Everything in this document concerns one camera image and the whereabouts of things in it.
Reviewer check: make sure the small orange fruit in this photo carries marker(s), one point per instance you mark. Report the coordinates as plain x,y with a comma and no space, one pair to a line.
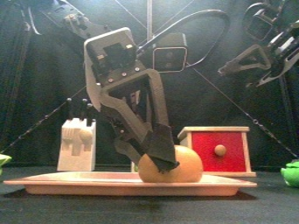
187,167

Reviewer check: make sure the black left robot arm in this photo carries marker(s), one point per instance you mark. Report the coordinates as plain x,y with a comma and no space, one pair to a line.
66,14

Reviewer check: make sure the small white toy block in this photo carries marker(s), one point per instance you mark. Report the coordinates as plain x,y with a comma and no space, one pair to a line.
132,167

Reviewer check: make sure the white toy knife block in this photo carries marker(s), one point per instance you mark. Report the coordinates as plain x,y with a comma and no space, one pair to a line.
76,148

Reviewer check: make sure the pink plastic tray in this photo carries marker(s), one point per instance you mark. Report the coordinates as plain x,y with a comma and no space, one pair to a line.
98,182

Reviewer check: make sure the wooden box with red drawer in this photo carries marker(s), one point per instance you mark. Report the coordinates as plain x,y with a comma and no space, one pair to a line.
218,151

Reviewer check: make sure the light green toy vegetable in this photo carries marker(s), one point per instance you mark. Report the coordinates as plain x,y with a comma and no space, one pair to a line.
4,163

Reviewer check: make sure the dark green toy vegetable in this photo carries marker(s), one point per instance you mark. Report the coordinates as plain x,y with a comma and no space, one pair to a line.
291,173

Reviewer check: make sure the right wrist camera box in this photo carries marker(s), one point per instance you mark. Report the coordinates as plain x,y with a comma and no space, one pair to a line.
259,26

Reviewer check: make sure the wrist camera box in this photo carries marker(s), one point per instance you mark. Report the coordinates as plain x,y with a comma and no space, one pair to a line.
170,57
259,26

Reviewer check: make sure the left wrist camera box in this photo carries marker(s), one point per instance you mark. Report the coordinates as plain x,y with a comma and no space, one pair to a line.
170,57

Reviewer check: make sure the metal frame pole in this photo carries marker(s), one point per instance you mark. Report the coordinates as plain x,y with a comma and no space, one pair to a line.
148,16

